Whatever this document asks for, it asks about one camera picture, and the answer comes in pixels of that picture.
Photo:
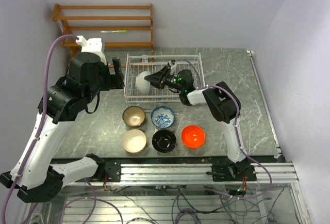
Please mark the blue patterned white bowl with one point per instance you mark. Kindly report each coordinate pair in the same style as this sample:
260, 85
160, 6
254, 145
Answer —
162, 117

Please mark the brown bowl cream inside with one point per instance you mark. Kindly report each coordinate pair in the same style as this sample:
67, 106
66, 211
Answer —
134, 141

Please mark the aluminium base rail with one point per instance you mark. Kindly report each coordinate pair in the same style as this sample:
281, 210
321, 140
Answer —
212, 170

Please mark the orange red bowl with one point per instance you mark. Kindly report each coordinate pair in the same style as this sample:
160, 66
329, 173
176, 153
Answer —
193, 136

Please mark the white wire dish rack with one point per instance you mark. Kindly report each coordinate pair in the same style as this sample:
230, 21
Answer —
154, 63

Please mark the green white pen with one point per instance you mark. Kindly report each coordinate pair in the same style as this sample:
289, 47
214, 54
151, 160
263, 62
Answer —
112, 31

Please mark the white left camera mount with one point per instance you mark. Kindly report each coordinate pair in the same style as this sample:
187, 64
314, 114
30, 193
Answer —
92, 45

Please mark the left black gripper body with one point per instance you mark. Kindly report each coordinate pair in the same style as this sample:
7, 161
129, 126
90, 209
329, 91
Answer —
103, 83

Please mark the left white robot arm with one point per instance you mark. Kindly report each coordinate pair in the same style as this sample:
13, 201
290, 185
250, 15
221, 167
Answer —
34, 177

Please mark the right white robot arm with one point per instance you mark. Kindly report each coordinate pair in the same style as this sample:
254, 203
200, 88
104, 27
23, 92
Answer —
223, 104

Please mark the glossy black bowl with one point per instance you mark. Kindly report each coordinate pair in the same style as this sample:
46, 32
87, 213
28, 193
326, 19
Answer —
164, 141

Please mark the dark bowl beige inside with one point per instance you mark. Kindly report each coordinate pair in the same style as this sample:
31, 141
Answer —
134, 116

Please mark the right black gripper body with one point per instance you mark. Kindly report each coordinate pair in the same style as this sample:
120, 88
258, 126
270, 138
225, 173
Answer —
172, 82

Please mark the white ceramic bowl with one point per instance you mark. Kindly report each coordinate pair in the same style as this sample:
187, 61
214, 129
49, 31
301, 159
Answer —
143, 85

